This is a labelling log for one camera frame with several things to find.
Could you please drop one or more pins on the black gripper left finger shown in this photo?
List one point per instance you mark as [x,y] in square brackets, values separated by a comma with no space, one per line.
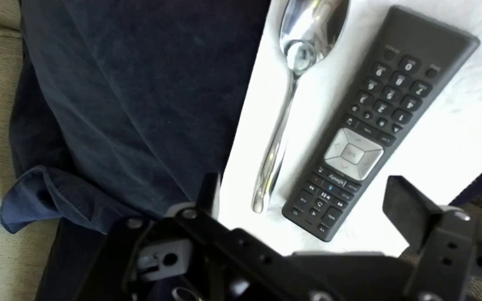
[157,262]

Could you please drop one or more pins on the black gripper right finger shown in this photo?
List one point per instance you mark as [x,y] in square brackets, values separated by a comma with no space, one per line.
[447,252]

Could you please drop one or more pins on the silver spoon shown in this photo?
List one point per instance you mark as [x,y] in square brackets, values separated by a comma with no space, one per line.
[276,145]

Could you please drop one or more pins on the small shiny round object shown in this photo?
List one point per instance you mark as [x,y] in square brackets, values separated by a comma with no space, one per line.
[300,55]

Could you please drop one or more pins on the white paper sheet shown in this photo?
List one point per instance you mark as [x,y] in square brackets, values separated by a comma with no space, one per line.
[452,140]

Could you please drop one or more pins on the dark blue cloth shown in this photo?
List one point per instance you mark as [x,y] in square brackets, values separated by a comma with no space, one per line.
[141,101]

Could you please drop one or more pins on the black remote control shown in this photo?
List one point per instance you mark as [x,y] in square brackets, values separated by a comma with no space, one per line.
[385,101]

